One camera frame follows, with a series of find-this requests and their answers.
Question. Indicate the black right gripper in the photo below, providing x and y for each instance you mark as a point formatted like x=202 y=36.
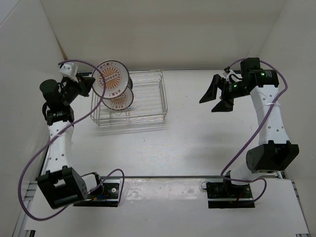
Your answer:
x=225 y=104

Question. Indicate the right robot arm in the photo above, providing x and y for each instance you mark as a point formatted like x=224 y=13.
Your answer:
x=269 y=149

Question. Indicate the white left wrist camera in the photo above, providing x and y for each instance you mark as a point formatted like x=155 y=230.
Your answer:
x=69 y=70

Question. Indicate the orange sunburst patterned plate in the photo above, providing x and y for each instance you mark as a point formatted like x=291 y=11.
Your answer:
x=111 y=79

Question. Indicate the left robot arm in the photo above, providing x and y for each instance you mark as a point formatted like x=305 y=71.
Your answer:
x=60 y=184

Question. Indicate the aluminium table front rail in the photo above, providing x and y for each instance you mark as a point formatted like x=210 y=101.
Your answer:
x=278 y=175

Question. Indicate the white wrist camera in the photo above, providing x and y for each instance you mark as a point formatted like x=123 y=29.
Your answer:
x=69 y=70
x=230 y=75

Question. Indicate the white front board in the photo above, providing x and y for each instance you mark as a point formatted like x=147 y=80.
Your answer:
x=175 y=208

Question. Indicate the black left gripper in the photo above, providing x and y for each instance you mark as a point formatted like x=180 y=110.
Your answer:
x=84 y=85

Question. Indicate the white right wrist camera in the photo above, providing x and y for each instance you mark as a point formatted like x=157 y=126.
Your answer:
x=230 y=75

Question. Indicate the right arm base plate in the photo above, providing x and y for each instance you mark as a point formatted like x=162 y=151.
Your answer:
x=224 y=195

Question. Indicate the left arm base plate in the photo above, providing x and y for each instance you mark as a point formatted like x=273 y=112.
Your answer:
x=105 y=196

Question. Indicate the silver wire dish rack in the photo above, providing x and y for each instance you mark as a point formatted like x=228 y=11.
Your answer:
x=149 y=106

